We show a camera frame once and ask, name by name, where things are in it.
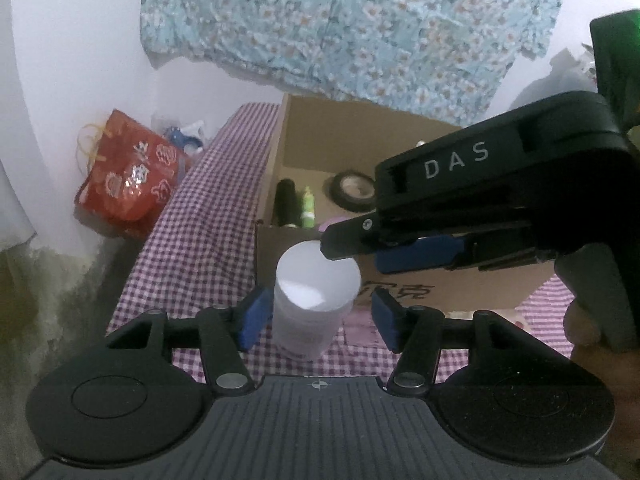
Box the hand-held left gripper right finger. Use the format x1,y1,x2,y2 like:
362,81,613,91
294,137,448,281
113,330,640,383
370,290,546,397

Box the black cylindrical tube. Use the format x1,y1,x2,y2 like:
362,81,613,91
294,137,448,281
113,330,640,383
276,179,301,228

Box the brown cardboard box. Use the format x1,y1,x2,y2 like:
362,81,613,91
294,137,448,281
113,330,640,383
255,92,556,318

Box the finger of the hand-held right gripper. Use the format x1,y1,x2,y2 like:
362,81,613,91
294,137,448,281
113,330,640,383
320,215,382,261
375,234,467,275

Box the blue floral cloth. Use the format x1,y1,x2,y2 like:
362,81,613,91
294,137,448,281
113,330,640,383
140,0,571,126

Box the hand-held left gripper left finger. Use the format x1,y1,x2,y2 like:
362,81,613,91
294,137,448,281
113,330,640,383
106,285,275,396

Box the red printed bag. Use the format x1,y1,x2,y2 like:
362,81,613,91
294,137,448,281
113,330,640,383
74,109,193,240

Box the purple checkered tablecloth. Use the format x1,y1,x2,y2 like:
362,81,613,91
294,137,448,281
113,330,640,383
105,102,576,376

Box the white plastic bottle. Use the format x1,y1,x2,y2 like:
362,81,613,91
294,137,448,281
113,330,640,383
272,241,362,361

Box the green and white tube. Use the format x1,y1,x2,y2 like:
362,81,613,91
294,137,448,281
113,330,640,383
300,186,317,228

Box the black tape roll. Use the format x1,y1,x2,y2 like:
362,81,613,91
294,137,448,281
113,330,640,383
330,170,377,212

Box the person's right hand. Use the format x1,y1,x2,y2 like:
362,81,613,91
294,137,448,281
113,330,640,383
564,300,640,411

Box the blue and white packet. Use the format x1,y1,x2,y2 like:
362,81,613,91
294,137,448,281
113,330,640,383
165,120,206,153

